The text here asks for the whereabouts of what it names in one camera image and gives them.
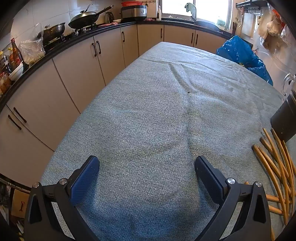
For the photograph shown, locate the pile of bamboo chopsticks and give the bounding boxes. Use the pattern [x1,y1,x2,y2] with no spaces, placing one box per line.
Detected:
[244,127,296,241]

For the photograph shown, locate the blue plastic bag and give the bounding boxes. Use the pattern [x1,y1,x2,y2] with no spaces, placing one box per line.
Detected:
[216,35,274,86]

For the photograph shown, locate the black countertop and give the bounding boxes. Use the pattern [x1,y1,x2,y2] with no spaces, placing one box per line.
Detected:
[0,20,230,114]

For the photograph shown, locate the dark sauce bottle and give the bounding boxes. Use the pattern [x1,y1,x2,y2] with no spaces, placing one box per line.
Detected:
[10,38,25,70]

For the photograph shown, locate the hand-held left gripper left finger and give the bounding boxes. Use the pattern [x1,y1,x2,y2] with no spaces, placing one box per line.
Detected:
[23,155,100,241]

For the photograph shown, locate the black rectangular container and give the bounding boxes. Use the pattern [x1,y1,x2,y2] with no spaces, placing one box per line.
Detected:
[270,94,296,143]

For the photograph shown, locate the hanging bag with brown contents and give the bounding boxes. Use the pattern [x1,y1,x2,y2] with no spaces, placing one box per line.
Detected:
[266,9,287,36]

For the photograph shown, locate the grey-blue tablecloth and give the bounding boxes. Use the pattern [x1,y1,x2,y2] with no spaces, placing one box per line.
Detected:
[40,42,292,241]

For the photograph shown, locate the beige lower kitchen cabinets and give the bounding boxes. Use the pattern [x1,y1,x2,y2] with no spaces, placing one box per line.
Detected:
[0,23,232,188]

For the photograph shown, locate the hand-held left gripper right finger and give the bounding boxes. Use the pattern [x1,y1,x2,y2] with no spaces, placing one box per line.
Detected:
[194,155,272,241]

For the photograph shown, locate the cardboard box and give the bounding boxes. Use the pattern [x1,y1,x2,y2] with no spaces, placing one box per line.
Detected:
[10,189,30,218]

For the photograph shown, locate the green cloth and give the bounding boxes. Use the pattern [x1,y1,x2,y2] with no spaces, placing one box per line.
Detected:
[184,3,197,14]

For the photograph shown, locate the white bowl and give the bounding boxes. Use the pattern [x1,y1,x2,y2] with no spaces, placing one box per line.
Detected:
[8,62,24,81]

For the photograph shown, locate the steel pot with lid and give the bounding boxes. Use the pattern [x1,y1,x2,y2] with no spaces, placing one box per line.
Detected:
[37,22,66,43]

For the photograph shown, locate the clear glass pitcher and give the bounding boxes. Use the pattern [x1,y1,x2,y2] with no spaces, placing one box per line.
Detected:
[282,72,296,96]

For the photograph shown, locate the seasoning jar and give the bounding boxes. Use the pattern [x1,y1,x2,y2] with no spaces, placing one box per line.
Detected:
[0,71,11,93]

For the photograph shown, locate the black gas stove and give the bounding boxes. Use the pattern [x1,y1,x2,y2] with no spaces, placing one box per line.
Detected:
[45,23,104,45]

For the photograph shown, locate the kitchen window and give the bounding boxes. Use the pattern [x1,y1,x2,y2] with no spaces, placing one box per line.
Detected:
[161,0,233,30]

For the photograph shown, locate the silver rice cooker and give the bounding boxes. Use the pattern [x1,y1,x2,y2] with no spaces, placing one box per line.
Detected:
[121,5,148,22]

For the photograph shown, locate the hanging cutting board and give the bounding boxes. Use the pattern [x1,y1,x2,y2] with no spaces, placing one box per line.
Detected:
[242,13,257,37]

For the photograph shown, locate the clear plastic bag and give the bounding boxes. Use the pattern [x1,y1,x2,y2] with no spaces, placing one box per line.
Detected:
[20,23,46,65]

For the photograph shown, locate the black wok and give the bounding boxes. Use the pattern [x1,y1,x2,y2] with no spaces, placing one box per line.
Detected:
[68,4,115,29]

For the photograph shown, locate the black wall rack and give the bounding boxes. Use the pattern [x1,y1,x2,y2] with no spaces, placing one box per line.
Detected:
[236,0,269,13]

